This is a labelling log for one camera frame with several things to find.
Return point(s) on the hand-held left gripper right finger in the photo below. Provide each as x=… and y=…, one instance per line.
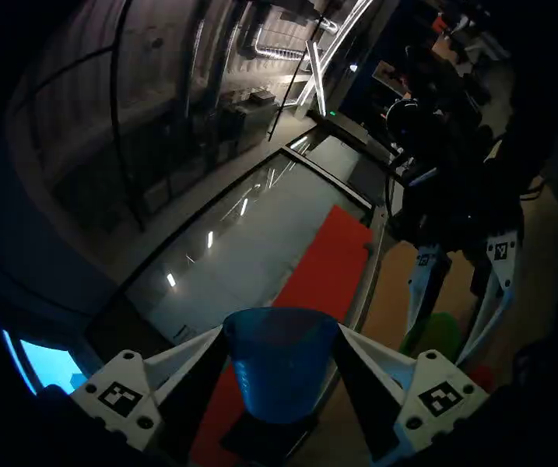
x=434, y=389

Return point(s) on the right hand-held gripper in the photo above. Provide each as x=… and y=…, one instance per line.
x=453, y=194

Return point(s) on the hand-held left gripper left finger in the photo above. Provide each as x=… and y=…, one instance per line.
x=128, y=384

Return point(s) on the red plastic cup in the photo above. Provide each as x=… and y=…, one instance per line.
x=484, y=378

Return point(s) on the blue plastic cup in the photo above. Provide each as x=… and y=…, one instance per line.
x=278, y=360

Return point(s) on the green plastic cup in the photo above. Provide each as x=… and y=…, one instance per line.
x=436, y=335

